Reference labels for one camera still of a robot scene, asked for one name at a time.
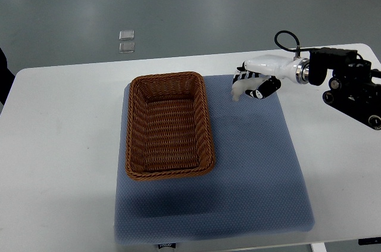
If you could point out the brown wicker basket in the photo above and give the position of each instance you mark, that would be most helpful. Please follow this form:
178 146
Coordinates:
168 132

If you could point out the blue textured mat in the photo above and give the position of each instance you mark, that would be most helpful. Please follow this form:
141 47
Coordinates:
256 186

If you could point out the upper silver floor plate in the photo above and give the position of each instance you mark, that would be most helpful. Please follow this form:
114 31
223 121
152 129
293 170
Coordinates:
126 35

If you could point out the dark object at left edge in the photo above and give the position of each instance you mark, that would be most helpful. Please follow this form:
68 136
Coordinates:
7 77

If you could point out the black label under mat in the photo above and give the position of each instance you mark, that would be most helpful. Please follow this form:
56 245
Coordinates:
166 247

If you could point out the white bear figurine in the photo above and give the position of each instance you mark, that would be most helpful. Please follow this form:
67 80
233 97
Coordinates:
251 84

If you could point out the lower silver floor plate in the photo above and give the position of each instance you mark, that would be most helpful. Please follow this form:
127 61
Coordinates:
126 47

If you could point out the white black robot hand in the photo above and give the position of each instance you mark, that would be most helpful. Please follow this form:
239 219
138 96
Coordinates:
276 68

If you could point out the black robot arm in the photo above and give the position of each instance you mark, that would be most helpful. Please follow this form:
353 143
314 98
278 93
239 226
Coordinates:
352 90

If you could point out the silver floor plate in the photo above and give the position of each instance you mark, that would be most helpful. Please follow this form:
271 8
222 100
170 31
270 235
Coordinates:
126 35
126 47

